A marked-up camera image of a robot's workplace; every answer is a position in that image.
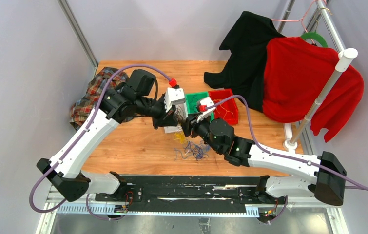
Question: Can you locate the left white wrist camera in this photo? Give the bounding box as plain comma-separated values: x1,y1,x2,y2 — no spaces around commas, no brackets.
164,87,185,113

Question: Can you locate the red plastic bin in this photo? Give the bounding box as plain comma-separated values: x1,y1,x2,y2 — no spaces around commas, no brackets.
208,89,239,125

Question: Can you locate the plaid flannel shirt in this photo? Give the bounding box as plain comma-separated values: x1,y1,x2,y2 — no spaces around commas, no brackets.
69,67,118,131

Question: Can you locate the green plastic bin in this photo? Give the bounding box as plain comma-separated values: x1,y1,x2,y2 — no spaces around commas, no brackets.
184,92,214,121

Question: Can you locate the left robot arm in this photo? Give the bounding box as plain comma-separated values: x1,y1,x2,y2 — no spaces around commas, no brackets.
37,69,185,202

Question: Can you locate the white plastic bin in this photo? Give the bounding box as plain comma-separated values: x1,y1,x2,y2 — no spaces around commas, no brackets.
164,109,188,134

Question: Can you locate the white clothes rack pole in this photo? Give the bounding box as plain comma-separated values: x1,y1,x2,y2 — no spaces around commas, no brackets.
283,0,358,153

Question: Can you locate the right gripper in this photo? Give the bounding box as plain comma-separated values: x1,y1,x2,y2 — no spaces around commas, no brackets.
179,112,222,155

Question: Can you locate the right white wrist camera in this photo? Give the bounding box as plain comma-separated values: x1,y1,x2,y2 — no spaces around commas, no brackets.
196,96,216,122

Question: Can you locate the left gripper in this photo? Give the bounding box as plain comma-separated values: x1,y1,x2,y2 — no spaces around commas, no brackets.
136,94,179,129

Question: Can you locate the yellow cable tangle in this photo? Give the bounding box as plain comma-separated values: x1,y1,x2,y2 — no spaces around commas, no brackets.
174,131,188,144

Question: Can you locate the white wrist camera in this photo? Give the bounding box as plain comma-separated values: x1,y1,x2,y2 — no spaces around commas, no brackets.
164,87,185,113
196,96,216,122

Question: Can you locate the red sweater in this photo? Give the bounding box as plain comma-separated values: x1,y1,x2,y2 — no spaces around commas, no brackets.
262,37,364,142

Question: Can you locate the black cable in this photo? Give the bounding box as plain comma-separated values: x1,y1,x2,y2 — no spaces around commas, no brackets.
174,106,188,125

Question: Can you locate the blue cable tangle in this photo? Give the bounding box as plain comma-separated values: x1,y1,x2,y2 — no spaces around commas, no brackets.
174,139,211,161

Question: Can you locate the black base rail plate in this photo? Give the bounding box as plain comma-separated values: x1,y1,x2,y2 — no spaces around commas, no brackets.
92,175,285,214

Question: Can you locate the black shirt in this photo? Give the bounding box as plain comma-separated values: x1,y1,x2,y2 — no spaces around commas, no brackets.
204,11,283,112

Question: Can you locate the pink clothes hanger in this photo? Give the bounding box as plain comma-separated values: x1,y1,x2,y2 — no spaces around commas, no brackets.
272,0,333,35

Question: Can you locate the green clothes hanger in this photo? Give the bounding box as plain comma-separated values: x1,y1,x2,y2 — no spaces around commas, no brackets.
300,32,329,48

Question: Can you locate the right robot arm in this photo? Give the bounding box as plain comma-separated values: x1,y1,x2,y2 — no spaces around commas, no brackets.
179,114,347,206

